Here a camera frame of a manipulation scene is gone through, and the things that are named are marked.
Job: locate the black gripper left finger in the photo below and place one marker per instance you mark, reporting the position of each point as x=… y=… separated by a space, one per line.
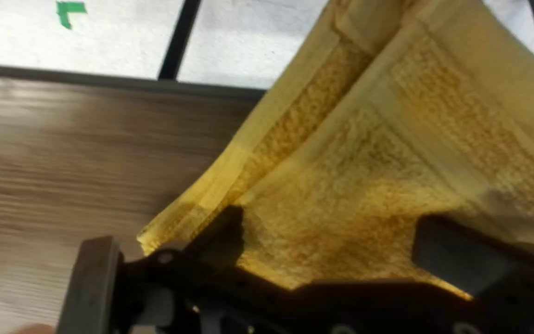
x=200 y=291

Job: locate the yellow towel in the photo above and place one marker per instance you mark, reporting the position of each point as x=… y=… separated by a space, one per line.
x=388 y=113

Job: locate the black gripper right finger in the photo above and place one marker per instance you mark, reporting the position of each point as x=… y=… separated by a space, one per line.
x=497 y=278

